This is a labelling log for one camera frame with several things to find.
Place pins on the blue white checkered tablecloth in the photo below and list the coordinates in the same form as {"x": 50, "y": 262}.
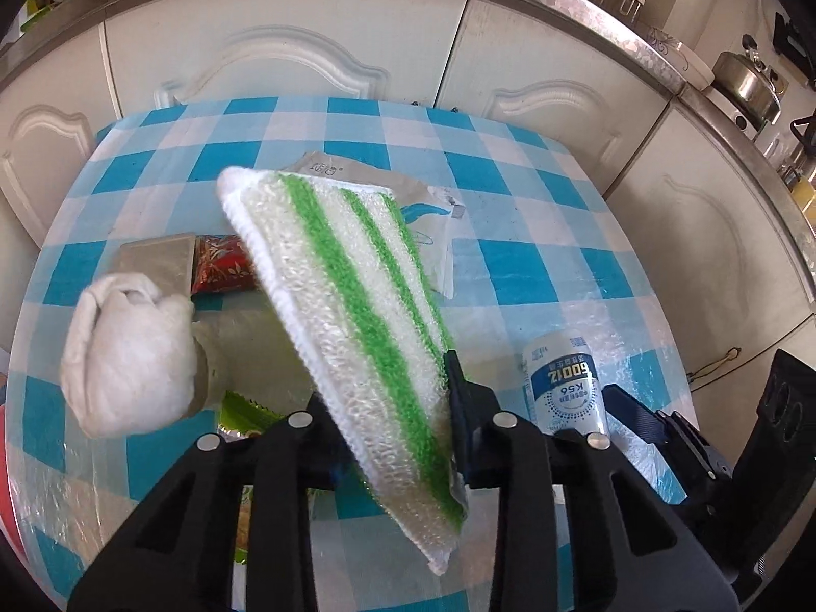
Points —
{"x": 510, "y": 255}

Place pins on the red patterned snack wrapper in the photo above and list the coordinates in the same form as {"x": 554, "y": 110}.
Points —
{"x": 220, "y": 264}

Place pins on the yellow box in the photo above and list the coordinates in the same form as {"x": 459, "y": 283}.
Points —
{"x": 803, "y": 194}

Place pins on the white patterned bowl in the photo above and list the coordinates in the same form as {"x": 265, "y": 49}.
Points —
{"x": 679, "y": 57}

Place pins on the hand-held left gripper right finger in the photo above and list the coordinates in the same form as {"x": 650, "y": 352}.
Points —
{"x": 472, "y": 452}

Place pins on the stainless steel lidded pot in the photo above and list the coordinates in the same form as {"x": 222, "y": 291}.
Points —
{"x": 746, "y": 80}

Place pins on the white wipes packet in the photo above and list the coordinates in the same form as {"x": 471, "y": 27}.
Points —
{"x": 427, "y": 217}

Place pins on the white portable stove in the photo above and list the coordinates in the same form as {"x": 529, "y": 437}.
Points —
{"x": 733, "y": 116}

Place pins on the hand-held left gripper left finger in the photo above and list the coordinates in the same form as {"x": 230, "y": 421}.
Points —
{"x": 319, "y": 459}

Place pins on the white cloth bundle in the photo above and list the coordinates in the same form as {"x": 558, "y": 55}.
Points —
{"x": 127, "y": 363}

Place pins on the clear plastic bag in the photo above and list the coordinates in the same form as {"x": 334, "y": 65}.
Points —
{"x": 76, "y": 503}

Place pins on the cream cabinet door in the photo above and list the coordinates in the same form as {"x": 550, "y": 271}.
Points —
{"x": 287, "y": 57}
{"x": 720, "y": 223}
{"x": 44, "y": 140}
{"x": 554, "y": 95}

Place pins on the green striped white cloth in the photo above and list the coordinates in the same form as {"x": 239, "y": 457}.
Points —
{"x": 357, "y": 344}

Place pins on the green snack packet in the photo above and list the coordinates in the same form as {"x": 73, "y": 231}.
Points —
{"x": 245, "y": 417}

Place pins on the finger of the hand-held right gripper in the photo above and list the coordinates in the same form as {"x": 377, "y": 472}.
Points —
{"x": 644, "y": 424}

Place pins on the white blue label bottle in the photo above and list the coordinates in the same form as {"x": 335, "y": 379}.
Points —
{"x": 561, "y": 389}

